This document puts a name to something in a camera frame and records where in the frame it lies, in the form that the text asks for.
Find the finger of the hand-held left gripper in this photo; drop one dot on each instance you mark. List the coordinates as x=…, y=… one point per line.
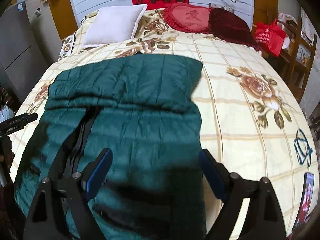
x=28, y=118

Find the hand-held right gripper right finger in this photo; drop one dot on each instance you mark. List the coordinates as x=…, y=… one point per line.
x=212, y=177

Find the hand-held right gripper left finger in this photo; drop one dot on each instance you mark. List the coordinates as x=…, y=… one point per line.
x=97, y=177

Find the green quilted jacket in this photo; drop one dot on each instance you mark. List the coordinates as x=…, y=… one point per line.
x=150, y=130

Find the floral checked bed blanket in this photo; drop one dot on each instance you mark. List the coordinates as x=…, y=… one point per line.
x=237, y=155

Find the grey refrigerator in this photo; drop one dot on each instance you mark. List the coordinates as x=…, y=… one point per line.
x=20, y=42

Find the photo card holder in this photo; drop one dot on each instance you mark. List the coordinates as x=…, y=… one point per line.
x=306, y=200

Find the white pillow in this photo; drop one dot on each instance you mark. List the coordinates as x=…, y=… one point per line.
x=112, y=25

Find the wooden shelf rack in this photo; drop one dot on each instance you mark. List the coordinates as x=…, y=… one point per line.
x=293, y=80

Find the red shopping bag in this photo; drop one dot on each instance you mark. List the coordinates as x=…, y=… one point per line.
x=268, y=38

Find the cartoon printed box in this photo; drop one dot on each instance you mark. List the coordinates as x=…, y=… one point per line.
x=303, y=55

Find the dark red fuzzy pillow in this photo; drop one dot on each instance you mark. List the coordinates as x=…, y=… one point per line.
x=230, y=25

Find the red heart-shaped pillow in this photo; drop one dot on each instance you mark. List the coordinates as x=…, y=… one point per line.
x=190, y=17

